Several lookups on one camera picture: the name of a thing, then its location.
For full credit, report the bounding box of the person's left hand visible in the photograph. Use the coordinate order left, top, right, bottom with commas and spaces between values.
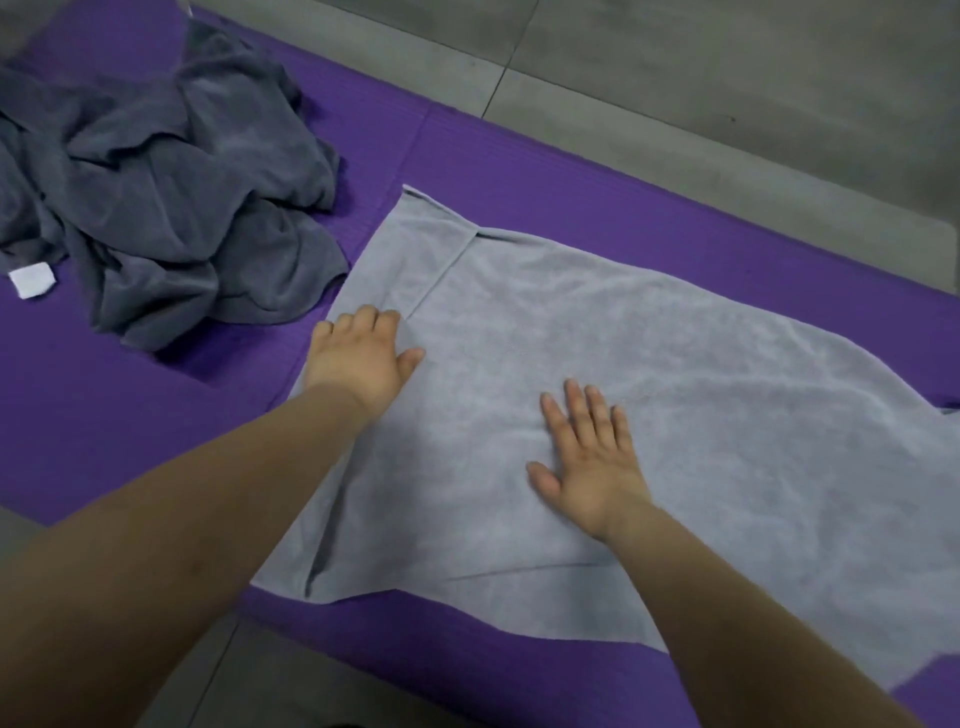
303, 303, 427, 422

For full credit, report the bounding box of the person's right hand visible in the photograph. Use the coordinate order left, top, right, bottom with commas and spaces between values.
525, 378, 654, 543

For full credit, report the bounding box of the light grey towel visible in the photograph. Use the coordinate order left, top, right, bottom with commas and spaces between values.
250, 183, 960, 696

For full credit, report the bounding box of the person's right forearm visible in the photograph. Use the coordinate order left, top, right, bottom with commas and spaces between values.
600, 496, 925, 728

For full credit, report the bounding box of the person's left forearm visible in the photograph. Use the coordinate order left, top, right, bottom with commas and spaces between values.
0, 381, 373, 728

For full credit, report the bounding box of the purple foam mat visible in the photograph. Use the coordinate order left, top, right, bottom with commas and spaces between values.
238, 103, 960, 728
0, 0, 434, 528

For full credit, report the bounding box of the crumpled dark grey towel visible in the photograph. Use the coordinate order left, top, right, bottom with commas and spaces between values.
0, 18, 352, 354

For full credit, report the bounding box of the white towel tag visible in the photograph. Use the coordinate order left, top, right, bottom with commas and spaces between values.
7, 261, 57, 302

